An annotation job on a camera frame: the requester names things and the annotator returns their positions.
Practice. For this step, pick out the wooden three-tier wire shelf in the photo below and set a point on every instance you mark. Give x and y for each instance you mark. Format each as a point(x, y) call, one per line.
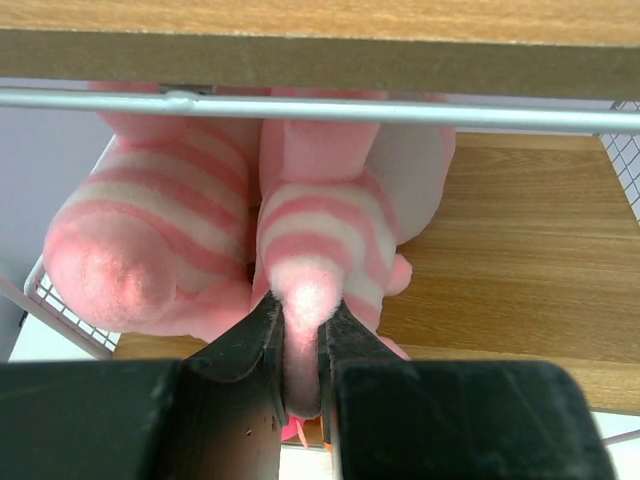
point(534, 254)

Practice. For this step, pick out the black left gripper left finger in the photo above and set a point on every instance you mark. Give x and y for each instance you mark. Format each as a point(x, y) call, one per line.
point(215, 415)

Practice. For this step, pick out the pink pig plush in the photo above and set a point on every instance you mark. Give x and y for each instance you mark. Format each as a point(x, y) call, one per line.
point(338, 199)
point(157, 239)

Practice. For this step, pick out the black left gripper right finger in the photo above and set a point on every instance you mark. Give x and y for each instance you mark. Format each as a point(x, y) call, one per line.
point(390, 418)

